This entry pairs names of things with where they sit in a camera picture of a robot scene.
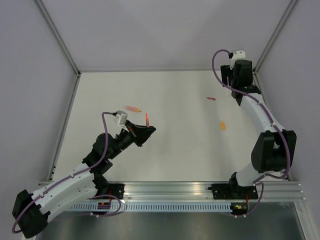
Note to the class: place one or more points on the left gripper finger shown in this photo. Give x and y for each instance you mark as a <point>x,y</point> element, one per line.
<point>142,134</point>
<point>135,128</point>

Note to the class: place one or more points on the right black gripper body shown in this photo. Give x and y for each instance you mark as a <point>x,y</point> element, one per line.
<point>225,71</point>

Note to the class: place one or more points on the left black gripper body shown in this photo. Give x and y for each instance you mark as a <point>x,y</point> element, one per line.
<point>125,139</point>

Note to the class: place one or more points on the orange grip clear pen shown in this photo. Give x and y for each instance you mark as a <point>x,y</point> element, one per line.
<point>147,120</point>

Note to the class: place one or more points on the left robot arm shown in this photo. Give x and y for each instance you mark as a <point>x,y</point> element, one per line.
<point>33,211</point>

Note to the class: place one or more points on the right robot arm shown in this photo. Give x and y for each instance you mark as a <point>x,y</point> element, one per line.
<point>272,154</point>

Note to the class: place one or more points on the orange marker pen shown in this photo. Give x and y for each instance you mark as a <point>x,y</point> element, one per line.
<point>132,109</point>

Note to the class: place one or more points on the orange marker cap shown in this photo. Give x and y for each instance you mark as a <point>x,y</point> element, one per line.
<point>222,125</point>

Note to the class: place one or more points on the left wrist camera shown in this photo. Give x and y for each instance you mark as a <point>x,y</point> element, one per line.
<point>120,118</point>

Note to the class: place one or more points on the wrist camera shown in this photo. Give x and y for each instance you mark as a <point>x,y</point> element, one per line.
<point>236,55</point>
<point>120,118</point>

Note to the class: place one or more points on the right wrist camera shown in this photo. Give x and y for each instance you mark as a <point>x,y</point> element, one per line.
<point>236,55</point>

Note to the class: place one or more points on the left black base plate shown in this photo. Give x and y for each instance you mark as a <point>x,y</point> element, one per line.
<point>115,189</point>

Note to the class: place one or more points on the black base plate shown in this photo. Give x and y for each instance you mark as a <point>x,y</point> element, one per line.
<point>223,191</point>
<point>115,189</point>

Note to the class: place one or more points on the aluminium mounting rail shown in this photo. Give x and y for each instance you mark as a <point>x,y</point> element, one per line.
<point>183,191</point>

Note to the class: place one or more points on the white slotted cable duct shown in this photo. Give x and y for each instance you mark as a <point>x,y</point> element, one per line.
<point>174,207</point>

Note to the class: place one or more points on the right aluminium frame post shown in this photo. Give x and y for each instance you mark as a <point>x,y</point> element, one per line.
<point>275,34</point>

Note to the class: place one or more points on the aluminium frame post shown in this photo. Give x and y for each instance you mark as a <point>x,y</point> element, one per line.
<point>56,35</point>
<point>275,34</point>

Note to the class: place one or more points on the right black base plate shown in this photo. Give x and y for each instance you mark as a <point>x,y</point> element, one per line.
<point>223,191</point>

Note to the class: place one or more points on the left aluminium frame post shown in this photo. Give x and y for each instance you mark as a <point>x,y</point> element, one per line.
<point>56,35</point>

